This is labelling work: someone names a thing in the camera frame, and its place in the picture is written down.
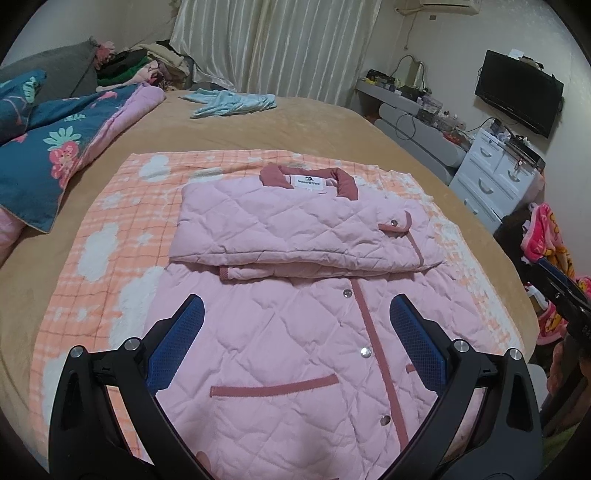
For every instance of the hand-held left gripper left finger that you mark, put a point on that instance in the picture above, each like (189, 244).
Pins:
(175, 344)

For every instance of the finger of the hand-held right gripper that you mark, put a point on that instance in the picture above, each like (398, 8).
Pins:
(558, 279)

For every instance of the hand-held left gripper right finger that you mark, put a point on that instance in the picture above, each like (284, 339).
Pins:
(418, 344)

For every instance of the pink quilted jacket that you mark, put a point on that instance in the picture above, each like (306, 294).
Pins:
(286, 323)

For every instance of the pile of mixed clothes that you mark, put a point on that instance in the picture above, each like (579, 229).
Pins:
(138, 64)

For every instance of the pink printed towel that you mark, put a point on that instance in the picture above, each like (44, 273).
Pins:
(545, 235)

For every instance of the black fuzzy cloth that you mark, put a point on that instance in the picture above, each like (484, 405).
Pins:
(510, 240)

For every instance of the white drawer cabinet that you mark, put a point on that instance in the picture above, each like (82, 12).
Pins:
(485, 180)

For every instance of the black long bar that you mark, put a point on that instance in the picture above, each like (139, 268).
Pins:
(526, 152)

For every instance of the orange checked blanket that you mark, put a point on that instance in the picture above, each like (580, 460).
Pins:
(115, 221)

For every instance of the grey dressing table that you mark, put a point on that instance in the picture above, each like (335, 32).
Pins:
(415, 129)

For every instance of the clutter of small table things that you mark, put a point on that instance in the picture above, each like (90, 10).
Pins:
(429, 106)

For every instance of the blue floral quilt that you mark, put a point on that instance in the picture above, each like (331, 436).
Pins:
(46, 157)

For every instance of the bed with tan sheet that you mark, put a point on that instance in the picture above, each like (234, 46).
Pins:
(323, 124)

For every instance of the light blue garment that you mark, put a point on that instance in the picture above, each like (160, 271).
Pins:
(226, 101)

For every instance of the arched mirror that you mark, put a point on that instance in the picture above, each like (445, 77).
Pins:
(411, 71)

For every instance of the white air conditioner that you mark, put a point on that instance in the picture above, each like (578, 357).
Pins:
(450, 2)

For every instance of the grey pillow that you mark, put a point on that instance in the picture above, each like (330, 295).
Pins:
(60, 69)

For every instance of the white striped curtain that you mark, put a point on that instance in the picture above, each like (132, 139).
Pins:
(277, 46)

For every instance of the black wall television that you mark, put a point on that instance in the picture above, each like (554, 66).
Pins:
(517, 92)

